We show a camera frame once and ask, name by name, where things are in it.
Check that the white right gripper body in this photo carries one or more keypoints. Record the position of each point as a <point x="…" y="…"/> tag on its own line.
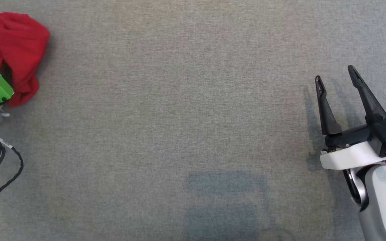
<point x="347" y="155"/>

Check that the red basketball jersey white trim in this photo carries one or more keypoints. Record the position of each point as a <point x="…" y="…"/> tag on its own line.
<point x="15" y="40"/>

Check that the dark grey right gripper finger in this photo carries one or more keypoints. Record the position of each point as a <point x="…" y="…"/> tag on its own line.
<point x="370" y="107"/>
<point x="328" y="120"/>

